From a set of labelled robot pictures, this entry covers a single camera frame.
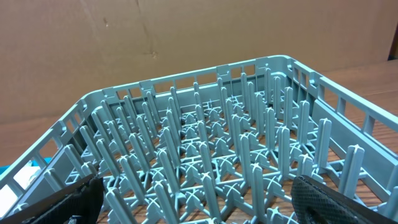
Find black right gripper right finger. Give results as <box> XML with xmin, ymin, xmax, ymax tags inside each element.
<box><xmin>290</xmin><ymin>175</ymin><xmax>397</xmax><ymax>224</ymax></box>

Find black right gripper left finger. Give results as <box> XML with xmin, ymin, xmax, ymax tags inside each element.
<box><xmin>1</xmin><ymin>174</ymin><xmax>104</xmax><ymax>223</ymax></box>

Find teal plastic tray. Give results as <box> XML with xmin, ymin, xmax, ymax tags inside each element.
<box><xmin>0</xmin><ymin>157</ymin><xmax>52</xmax><ymax>174</ymax></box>

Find grey plastic dishwasher rack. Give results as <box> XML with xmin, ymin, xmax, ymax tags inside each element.
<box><xmin>1</xmin><ymin>55</ymin><xmax>397</xmax><ymax>223</ymax></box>

